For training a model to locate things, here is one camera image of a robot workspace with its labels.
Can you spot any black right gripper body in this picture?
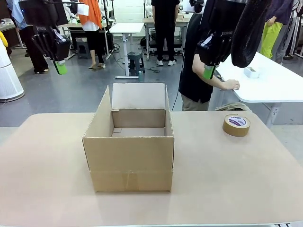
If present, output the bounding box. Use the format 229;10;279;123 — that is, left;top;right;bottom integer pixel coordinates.
208;0;241;41

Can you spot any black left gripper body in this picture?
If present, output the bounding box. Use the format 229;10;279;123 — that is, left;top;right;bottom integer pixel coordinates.
19;0;60;36

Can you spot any brown cardboard box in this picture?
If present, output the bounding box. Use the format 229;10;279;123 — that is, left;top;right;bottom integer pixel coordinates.
82;82;175;192

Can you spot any person's right forearm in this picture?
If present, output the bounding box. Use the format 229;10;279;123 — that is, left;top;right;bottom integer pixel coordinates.
201;70;222;91

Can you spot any person's right hand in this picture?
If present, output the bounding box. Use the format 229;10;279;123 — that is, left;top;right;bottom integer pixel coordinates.
219;79;241;91

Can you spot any person in black t-shirt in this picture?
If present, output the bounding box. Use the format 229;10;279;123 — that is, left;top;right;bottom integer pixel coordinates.
178;13;215;112

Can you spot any grey workbench desk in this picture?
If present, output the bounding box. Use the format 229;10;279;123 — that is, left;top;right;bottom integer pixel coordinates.
58;22;112;60
143;17;198;61

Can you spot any person in wide black trousers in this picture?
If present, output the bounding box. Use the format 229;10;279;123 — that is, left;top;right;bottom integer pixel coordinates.
23;25;50;74

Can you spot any dark grey stool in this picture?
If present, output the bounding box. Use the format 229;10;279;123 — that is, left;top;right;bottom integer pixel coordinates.
75;37;92;59

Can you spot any person in blue shirt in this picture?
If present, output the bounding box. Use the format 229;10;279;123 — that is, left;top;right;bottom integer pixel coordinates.
6;0;27;30

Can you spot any beige fabric bag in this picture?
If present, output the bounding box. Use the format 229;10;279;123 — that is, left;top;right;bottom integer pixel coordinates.
214;102;253;112

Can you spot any small white box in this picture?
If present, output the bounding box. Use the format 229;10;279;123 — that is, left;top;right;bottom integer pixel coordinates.
243;67;260;79

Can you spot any person in orange top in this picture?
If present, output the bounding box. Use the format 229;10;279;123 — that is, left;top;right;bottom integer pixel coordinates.
79;0;107;70

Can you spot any person in yellow-green trousers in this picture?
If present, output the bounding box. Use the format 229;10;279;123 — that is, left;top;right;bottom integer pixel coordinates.
259;0;294;60

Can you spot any white cylindrical air purifier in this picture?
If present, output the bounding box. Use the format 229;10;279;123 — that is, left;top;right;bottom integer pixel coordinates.
0;46;25;100

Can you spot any person in black clothes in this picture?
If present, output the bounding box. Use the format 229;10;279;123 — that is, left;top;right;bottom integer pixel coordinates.
151;0;181;67

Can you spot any person in grey trousers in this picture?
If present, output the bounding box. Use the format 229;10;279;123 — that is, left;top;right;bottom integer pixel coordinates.
276;0;303;65

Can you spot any brown packing tape roll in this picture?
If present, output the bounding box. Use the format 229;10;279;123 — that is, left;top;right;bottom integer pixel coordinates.
222;114;251;137

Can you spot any large white table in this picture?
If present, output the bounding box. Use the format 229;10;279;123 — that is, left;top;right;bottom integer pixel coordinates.
214;51;303;103

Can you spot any grey plastic stool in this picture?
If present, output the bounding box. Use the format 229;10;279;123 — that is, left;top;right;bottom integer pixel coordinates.
127;51;145;77

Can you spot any white standing desk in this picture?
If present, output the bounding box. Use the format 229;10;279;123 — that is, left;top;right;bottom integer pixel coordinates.
109;22;145;80

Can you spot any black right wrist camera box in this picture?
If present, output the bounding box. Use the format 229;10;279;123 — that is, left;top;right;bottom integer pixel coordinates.
196;34;215;66

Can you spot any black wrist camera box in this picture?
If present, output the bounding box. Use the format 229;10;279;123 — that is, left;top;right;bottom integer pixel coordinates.
54;32;71;61
196;34;215;66

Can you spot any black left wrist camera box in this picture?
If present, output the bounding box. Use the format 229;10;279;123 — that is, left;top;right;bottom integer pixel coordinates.
54;32;71;61

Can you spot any black cable sleeve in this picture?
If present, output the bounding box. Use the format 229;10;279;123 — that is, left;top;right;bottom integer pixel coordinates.
231;0;270;69

